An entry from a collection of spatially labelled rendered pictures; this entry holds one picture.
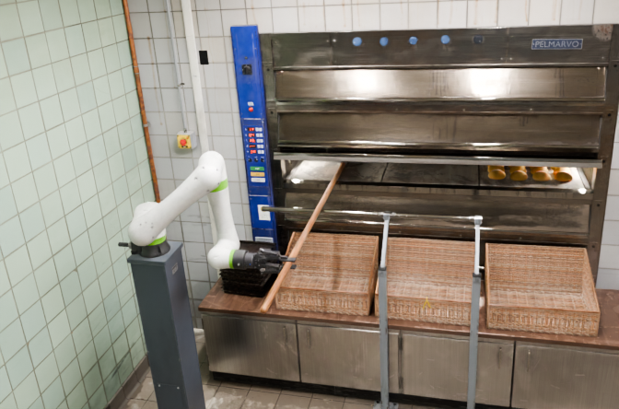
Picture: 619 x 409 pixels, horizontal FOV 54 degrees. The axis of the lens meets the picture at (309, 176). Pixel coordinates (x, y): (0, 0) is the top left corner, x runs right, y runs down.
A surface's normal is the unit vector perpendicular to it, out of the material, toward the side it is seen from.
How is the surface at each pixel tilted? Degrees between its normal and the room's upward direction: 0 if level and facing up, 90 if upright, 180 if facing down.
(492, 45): 90
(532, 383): 90
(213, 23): 90
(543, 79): 69
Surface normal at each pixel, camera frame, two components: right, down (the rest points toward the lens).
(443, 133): -0.25, 0.03
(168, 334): -0.24, 0.37
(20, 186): 0.97, 0.03
